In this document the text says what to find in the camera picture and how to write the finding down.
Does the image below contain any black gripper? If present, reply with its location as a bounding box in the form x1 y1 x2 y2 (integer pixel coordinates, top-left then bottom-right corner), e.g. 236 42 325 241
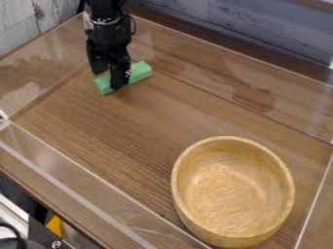
84 14 135 89

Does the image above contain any green rectangular block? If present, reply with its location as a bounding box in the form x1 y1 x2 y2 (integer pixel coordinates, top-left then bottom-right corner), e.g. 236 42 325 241
93 61 153 95

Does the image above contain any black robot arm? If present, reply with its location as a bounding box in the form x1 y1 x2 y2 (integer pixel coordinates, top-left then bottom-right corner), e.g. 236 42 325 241
84 0 135 90

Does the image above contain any brown wooden bowl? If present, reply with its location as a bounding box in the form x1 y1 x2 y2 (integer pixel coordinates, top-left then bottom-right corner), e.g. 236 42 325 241
170 136 295 248

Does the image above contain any yellow warning sticker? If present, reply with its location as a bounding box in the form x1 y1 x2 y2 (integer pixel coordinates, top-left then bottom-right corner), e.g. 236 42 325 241
46 216 64 237

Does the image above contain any clear acrylic corner bracket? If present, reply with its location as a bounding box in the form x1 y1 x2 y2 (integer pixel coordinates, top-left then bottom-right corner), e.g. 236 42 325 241
81 11 93 30

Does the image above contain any clear acrylic enclosure wall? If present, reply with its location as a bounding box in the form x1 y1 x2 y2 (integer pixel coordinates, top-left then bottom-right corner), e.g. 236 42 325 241
0 14 333 249

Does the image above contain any black cable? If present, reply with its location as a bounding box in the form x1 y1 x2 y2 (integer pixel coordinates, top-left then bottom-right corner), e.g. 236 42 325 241
0 221 29 249

